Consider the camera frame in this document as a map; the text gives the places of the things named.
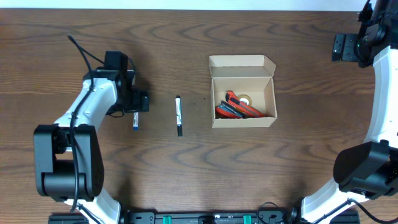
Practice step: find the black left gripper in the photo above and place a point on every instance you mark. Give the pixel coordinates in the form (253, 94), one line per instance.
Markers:
(142, 104)

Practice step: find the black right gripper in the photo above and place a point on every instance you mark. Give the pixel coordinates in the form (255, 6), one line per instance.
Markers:
(348, 52)

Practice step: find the blue whiteboard marker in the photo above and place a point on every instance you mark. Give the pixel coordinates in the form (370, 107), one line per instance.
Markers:
(136, 121)

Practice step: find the black whiteboard marker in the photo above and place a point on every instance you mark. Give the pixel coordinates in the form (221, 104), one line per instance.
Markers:
(179, 116)

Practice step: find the red black stapler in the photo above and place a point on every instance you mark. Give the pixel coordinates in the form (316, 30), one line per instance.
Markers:
(229, 111)

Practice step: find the red utility knife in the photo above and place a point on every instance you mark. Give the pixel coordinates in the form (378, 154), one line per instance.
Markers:
(249, 111)

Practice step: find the yellow clear tape roll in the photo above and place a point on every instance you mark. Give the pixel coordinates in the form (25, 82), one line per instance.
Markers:
(245, 99)

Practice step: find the cardboard box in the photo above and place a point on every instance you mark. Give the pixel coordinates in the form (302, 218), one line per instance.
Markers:
(250, 75)

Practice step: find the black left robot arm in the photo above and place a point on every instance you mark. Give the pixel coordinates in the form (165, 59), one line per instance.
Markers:
(68, 162)

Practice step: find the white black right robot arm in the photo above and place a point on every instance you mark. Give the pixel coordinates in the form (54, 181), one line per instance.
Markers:
(367, 171)

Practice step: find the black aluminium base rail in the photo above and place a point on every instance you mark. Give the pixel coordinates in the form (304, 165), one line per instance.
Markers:
(268, 216)

